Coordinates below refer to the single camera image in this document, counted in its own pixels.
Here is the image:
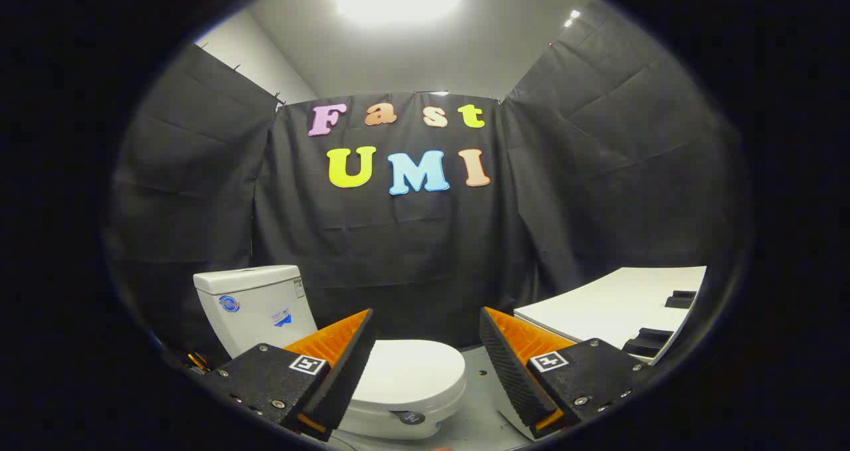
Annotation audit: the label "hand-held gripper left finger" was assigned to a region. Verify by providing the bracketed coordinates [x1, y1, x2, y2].
[199, 308, 377, 442]

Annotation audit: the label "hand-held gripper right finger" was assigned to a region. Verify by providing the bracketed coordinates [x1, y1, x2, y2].
[479, 306, 655, 442]

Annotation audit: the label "white toilet lid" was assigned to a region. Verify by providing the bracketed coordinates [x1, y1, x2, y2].
[352, 339, 467, 426]

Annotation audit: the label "white ceramic toilet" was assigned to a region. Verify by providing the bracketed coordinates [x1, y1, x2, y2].
[193, 265, 466, 440]

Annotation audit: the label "white drawer cabinet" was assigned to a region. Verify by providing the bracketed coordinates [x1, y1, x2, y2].
[495, 266, 708, 442]

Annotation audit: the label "black backdrop cloth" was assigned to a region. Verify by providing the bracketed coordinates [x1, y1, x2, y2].
[106, 0, 751, 372]

